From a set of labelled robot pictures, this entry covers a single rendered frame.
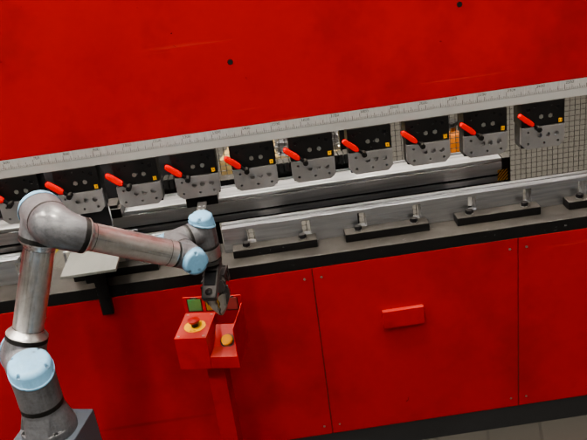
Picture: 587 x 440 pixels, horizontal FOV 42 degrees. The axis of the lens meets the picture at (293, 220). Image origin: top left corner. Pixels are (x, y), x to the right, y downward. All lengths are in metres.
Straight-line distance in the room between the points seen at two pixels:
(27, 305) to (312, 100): 1.10
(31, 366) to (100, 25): 1.06
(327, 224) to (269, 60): 0.62
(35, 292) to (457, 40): 1.51
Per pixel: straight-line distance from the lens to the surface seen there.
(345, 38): 2.51
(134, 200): 2.66
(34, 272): 2.16
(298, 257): 2.64
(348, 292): 2.71
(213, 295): 2.32
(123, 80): 2.54
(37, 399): 2.15
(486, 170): 3.05
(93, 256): 2.64
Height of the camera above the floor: 2.08
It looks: 24 degrees down
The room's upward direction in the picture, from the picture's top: 8 degrees counter-clockwise
